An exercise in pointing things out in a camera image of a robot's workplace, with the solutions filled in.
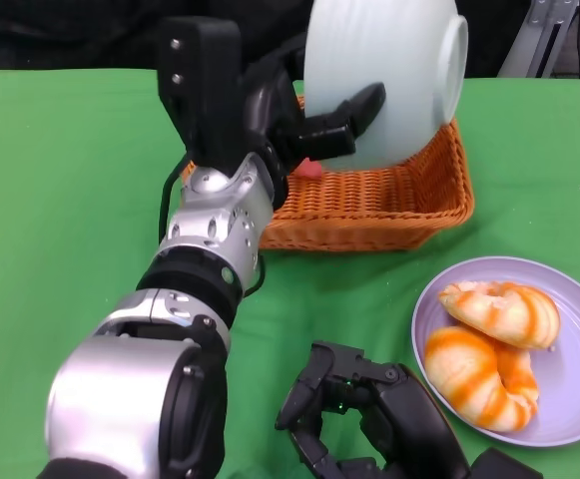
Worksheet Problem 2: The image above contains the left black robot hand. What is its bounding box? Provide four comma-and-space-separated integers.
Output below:
239, 32, 388, 211

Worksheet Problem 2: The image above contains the aluminium frame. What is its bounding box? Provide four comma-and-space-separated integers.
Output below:
496, 0, 580, 80

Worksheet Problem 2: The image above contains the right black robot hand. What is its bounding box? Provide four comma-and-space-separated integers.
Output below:
274, 340, 473, 479

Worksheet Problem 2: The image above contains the grey metal bowl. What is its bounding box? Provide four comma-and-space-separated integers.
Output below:
302, 0, 470, 172

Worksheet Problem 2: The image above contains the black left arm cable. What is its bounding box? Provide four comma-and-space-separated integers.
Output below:
157, 154, 267, 299

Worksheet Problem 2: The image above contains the lilac round plate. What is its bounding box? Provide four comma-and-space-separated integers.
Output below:
411, 255, 580, 449

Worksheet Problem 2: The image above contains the orange striped bread roll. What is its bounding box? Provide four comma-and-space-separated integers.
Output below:
437, 280, 562, 351
423, 326, 540, 433

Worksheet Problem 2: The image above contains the black backdrop cloth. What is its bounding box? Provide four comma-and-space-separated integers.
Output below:
0, 0, 533, 81

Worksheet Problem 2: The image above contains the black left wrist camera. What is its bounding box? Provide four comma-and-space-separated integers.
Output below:
157, 16, 259, 174

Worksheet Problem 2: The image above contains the green tablecloth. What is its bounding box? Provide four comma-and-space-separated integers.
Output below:
0, 68, 580, 479

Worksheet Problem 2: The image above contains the orange wicker basket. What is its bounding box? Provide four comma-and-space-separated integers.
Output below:
182, 94, 475, 253

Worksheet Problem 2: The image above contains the salmon pink cake slice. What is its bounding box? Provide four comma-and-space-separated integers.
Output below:
299, 157, 323, 181

